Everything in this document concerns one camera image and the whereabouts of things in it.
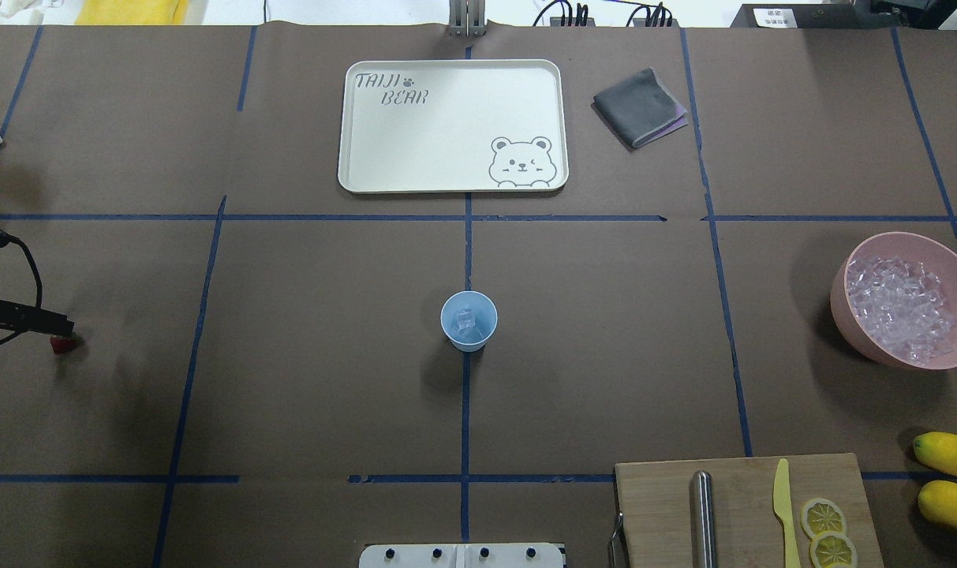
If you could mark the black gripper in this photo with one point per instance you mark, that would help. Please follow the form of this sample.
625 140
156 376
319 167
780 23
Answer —
36 319

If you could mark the red strawberry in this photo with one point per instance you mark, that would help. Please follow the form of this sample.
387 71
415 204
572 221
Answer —
60 345

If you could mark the clear ice cube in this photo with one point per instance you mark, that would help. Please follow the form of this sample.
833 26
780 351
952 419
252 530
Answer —
466 328

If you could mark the light blue plastic cup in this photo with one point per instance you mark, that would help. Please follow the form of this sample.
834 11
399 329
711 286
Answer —
486 312

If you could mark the pile of clear ice cubes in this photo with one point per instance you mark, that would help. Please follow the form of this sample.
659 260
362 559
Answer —
901 306

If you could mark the yellow cloth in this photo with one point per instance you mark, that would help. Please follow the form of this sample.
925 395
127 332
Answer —
132 13

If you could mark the white bear serving tray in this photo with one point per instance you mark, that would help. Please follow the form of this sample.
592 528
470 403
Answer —
434 126

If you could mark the black power strip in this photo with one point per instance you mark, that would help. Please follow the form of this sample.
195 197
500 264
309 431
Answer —
577 15

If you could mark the grey folded cloth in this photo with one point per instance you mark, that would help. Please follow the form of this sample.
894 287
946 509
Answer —
640 109

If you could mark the bamboo cutting board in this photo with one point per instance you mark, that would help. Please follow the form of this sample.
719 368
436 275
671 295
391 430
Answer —
656 505

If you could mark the yellow plastic knife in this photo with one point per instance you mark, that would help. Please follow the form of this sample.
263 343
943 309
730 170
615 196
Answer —
784 511

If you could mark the lemon slice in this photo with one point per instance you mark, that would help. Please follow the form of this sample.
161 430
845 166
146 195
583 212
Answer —
833 549
819 516

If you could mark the lemon slice lower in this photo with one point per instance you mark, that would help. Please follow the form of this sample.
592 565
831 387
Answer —
833 549

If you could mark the pink bowl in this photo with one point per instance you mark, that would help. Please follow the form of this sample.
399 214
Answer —
908 247

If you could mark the upper yellow lemon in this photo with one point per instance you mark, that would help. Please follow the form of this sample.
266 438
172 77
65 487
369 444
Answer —
937 450

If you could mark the yellow lemon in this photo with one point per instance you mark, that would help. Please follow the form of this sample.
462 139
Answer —
937 450
937 503

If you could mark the lower yellow lemon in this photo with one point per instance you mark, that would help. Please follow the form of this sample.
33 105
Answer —
937 503

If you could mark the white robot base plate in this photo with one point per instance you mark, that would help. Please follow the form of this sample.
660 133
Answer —
534 554

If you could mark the aluminium frame post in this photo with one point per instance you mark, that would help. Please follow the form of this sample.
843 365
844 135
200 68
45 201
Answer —
467 18

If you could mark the metal knife handle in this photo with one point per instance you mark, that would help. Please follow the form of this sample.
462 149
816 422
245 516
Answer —
702 520

